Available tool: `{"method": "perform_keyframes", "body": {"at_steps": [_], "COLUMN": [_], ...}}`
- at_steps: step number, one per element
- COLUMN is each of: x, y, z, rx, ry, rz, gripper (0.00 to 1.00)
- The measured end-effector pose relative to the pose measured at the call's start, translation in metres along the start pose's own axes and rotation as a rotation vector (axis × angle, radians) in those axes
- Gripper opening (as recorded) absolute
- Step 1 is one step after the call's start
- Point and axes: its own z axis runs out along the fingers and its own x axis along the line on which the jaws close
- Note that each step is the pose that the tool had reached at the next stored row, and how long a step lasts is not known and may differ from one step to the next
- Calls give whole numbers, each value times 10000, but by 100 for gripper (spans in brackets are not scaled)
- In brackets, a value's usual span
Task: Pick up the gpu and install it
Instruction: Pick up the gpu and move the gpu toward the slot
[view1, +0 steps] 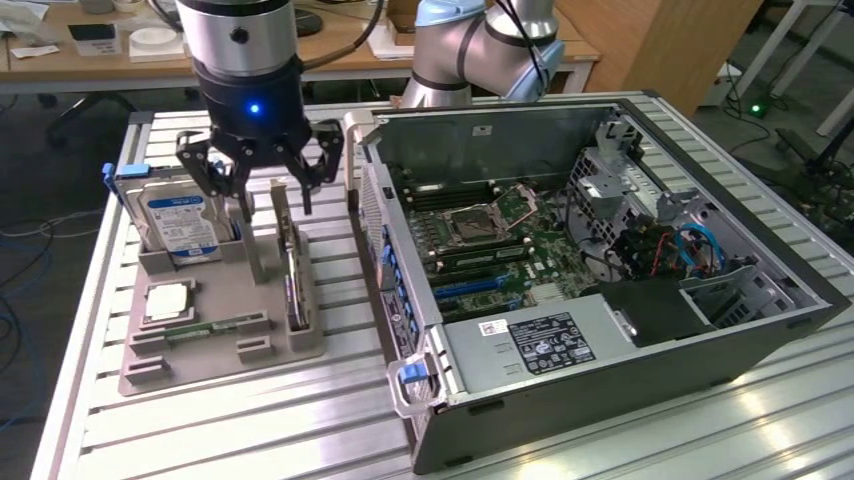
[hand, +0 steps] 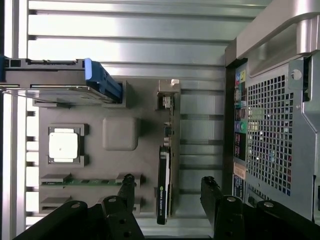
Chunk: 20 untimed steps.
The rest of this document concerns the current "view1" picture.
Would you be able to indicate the grey parts rack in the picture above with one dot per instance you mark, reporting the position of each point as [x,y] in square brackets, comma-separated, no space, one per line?
[227,300]

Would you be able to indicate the CPU socket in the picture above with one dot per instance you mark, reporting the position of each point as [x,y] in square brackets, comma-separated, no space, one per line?
[470,222]

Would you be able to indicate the wooden cabinet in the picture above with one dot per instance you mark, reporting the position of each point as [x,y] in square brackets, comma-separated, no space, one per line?
[667,50]

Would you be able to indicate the white booklet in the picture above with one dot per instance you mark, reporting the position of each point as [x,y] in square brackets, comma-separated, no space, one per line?
[387,47]

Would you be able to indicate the green motherboard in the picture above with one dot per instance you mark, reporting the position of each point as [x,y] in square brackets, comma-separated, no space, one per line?
[534,260]

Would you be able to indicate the grey power supply unit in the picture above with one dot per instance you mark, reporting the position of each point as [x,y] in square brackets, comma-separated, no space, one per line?
[481,360]

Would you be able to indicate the grey cup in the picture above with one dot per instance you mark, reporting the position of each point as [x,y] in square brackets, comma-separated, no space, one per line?
[96,6]

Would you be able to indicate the RAM stick with black chips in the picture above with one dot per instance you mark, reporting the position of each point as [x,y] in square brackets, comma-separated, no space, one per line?
[481,257]

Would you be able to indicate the grey angled disk bay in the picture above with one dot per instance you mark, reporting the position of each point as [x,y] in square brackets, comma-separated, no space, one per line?
[734,300]

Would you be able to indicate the silver CPU chip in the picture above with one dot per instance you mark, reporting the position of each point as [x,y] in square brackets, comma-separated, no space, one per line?
[167,302]

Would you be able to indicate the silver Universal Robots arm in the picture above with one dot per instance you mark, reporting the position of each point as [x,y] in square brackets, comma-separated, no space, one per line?
[234,30]

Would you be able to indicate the black round stand base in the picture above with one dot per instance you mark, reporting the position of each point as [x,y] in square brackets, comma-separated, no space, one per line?
[310,22]

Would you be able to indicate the metal socket cover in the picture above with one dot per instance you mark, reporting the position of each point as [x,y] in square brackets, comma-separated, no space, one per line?
[517,205]

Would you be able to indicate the white paper tag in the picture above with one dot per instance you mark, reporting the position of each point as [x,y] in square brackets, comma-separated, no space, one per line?
[34,51]

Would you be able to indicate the white table frame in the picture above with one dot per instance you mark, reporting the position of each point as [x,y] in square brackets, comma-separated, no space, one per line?
[834,117]

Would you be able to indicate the wooden desk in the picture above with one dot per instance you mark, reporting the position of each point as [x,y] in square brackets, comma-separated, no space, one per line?
[100,70]

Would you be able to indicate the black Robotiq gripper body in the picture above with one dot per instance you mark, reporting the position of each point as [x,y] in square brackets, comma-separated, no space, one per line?
[254,105]

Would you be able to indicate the brown cardboard box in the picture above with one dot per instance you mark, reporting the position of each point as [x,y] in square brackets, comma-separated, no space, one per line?
[401,17]

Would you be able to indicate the perforated metal disk bay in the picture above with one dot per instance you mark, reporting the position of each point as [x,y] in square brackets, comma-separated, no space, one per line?
[601,200]

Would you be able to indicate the blue expansion slot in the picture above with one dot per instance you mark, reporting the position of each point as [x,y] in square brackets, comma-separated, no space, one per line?
[467,288]

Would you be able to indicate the graphics card with metal bracket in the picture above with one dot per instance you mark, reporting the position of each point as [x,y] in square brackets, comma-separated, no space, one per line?
[296,290]

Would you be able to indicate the white box with black top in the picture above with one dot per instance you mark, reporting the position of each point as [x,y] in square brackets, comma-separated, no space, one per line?
[94,45]

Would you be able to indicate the white floor socket box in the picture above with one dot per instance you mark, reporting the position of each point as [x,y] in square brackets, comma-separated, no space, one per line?
[723,90]

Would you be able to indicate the black open PC case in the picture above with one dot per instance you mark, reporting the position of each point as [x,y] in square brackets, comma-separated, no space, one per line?
[601,400]

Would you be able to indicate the hard disk in blue caddy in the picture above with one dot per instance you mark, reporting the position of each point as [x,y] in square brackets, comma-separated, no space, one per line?
[176,225]

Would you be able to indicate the green RAM stick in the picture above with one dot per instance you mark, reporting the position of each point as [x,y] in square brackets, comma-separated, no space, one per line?
[200,331]

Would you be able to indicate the green indicator light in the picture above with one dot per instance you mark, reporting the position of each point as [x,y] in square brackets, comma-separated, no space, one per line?
[756,108]

